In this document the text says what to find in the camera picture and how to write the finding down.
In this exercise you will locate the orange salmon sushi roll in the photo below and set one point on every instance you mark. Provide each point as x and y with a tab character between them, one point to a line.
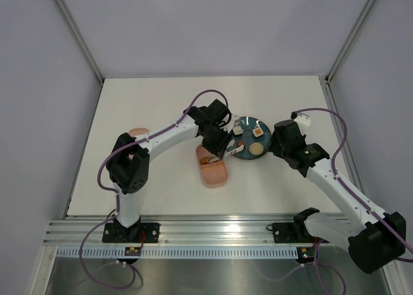
258	132

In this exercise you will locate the pink lunch box lid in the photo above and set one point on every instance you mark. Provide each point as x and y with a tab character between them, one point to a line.
138	131

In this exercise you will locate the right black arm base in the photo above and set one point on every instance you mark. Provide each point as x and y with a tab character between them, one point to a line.
284	232

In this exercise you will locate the white cat paw tongs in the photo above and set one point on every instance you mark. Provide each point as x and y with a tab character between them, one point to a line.
231	150

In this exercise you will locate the white slotted cable duct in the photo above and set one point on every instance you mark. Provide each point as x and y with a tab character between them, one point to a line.
149	252

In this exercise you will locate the aluminium frame post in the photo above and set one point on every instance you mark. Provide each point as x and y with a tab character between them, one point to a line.
74	30
351	39

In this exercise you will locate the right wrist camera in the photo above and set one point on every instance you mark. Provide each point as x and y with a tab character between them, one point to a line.
303	121

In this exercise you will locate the aluminium mounting rail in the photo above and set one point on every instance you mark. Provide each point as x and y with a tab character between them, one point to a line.
179	230

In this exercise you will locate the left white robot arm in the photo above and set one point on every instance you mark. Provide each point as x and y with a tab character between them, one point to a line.
128	165

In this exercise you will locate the beige steamed bun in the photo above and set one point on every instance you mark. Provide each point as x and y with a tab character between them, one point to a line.
256	149

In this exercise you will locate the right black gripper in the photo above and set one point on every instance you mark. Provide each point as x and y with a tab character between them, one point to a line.
273	145

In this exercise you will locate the left aluminium frame post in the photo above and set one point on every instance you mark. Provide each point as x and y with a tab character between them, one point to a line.
74	30

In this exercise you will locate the blue ceramic plate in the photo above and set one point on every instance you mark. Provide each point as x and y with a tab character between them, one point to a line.
248	123

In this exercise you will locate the pink divided lunch box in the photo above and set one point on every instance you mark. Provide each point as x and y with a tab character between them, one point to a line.
213	175

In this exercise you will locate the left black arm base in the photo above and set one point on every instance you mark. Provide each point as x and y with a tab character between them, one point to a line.
138	233

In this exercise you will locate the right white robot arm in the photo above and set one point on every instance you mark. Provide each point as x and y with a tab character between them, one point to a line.
372	237

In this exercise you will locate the cucumber sushi roll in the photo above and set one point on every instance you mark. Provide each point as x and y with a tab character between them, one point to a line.
237	130

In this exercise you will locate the right aluminium frame post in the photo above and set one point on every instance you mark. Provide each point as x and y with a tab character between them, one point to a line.
351	39

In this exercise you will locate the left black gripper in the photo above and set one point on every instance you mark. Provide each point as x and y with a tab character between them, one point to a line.
219	149

